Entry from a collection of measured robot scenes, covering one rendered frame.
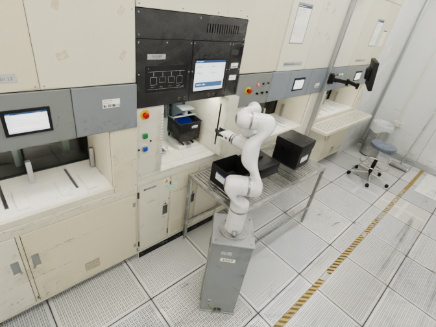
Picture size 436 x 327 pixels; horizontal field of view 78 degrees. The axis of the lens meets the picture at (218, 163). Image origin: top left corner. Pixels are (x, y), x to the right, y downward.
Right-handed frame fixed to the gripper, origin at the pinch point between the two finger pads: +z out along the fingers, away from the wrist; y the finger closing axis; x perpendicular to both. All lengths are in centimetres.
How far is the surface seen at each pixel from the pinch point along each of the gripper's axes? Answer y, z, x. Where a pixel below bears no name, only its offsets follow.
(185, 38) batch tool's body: -28, 14, 62
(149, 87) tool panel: -53, 14, 34
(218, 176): -5.8, -13.4, -33.1
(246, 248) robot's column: -32, -71, -45
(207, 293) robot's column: -45, -58, -97
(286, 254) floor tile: 56, -65, -119
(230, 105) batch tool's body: 17.3, 8.2, 15.0
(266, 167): 40, -26, -33
